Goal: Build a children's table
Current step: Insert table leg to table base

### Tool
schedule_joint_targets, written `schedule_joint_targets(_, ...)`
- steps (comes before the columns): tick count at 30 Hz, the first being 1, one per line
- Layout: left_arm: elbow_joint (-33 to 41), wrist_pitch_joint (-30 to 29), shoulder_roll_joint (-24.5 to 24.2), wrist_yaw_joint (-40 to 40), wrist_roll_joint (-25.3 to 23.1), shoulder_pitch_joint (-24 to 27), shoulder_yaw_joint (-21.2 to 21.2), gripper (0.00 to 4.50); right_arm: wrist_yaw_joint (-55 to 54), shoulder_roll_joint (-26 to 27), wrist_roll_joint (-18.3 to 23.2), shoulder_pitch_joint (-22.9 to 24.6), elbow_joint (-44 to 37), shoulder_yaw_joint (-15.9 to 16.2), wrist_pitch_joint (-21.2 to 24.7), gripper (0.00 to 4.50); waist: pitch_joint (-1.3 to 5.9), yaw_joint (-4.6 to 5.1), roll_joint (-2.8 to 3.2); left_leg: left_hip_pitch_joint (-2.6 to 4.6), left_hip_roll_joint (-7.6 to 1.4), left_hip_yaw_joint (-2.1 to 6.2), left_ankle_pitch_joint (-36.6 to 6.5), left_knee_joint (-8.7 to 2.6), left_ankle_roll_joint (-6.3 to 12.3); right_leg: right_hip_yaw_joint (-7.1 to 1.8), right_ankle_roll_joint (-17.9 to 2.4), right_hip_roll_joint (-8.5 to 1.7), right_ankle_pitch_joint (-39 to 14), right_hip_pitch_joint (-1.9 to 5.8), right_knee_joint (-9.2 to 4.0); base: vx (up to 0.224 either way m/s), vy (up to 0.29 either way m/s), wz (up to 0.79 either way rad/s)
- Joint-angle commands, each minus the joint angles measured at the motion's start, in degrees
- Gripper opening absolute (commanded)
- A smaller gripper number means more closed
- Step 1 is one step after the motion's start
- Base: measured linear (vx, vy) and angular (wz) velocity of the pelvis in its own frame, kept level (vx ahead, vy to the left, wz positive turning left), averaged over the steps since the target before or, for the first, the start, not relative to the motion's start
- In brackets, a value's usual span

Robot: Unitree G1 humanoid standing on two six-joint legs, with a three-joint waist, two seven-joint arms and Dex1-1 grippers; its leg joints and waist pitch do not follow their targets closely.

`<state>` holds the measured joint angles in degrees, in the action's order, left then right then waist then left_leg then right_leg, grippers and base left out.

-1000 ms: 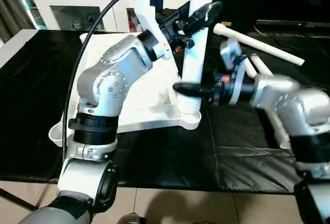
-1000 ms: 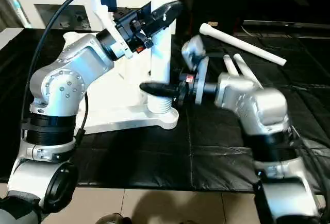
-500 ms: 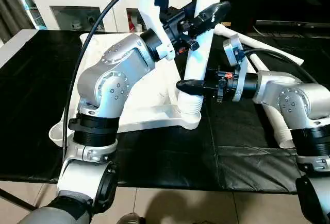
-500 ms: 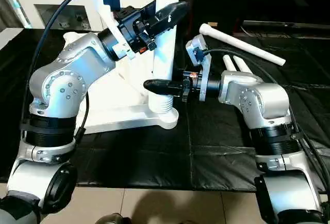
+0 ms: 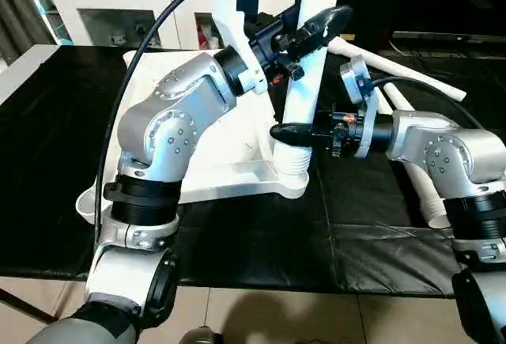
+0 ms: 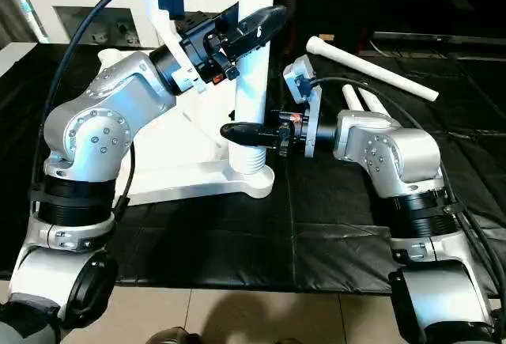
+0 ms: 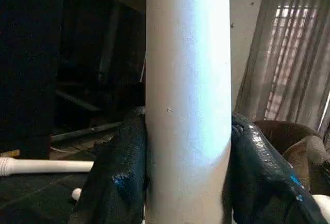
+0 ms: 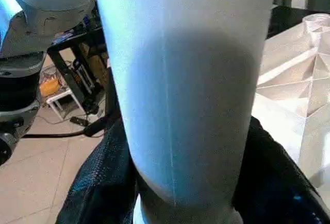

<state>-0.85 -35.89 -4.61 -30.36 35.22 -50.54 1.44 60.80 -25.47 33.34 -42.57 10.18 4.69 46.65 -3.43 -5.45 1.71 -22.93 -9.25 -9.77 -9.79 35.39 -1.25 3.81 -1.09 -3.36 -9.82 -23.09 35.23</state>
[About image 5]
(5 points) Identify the cyan plastic item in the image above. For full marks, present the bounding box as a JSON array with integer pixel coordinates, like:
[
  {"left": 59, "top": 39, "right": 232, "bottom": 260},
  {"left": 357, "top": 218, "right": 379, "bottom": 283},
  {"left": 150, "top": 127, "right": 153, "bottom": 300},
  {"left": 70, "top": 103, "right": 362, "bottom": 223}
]
[{"left": 0, "top": 0, "right": 66, "bottom": 46}]

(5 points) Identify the white side table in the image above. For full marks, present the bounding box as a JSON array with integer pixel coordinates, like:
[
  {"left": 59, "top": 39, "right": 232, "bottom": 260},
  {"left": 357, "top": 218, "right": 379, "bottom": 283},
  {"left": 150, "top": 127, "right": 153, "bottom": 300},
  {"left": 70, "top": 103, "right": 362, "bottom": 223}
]
[{"left": 0, "top": 43, "right": 61, "bottom": 106}]

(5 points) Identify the black work mat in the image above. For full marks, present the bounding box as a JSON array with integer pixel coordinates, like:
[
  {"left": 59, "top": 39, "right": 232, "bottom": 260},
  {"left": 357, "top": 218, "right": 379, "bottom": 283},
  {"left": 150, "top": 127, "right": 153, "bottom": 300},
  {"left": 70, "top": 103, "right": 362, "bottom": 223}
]
[{"left": 0, "top": 43, "right": 506, "bottom": 296}]

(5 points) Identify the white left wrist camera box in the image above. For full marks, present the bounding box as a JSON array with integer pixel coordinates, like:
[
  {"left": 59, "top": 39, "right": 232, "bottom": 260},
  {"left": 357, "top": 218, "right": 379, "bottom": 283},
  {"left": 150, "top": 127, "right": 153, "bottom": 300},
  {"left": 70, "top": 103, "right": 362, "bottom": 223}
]
[{"left": 207, "top": 0, "right": 270, "bottom": 96}]

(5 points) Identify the white plastic table top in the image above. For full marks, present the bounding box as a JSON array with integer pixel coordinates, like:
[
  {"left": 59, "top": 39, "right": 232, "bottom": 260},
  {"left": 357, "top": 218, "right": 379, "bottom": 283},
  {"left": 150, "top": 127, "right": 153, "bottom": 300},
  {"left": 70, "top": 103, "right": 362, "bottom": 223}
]
[{"left": 75, "top": 47, "right": 309, "bottom": 222}]

